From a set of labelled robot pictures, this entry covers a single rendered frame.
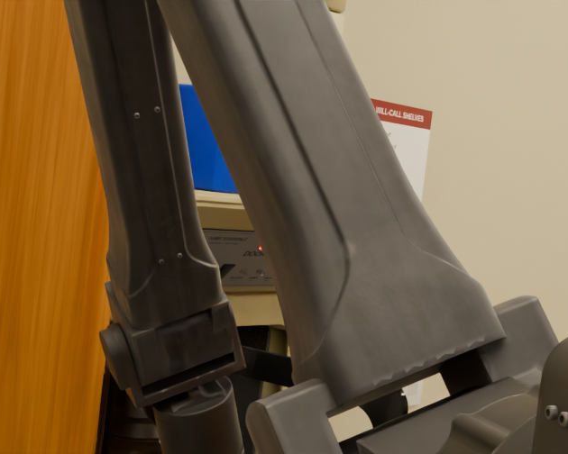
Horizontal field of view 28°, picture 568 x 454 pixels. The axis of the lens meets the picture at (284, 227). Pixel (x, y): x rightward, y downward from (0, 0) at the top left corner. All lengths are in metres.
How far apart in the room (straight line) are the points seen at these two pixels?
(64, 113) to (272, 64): 0.56
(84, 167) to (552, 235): 1.88
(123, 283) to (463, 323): 0.37
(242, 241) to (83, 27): 0.46
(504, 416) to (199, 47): 0.17
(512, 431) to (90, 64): 0.37
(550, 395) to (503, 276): 2.25
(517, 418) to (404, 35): 1.81
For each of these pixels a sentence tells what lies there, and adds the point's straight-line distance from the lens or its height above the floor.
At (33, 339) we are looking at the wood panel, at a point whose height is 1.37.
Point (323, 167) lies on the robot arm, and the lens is 0.37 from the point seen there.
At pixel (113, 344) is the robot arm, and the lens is 0.75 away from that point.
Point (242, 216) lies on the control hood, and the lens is 0.99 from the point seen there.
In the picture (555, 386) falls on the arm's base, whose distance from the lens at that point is 0.25.
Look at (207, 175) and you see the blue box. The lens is 0.96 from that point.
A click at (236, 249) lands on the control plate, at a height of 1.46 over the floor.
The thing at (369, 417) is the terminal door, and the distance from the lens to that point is 0.86.
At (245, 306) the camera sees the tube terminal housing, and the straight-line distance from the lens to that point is 1.17.
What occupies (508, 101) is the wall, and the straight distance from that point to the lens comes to 2.43.
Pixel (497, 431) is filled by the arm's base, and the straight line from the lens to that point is 0.30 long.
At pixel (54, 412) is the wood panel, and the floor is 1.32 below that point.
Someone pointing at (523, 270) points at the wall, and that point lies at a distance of 2.57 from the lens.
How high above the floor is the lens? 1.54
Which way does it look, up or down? 3 degrees down
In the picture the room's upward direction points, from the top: 7 degrees clockwise
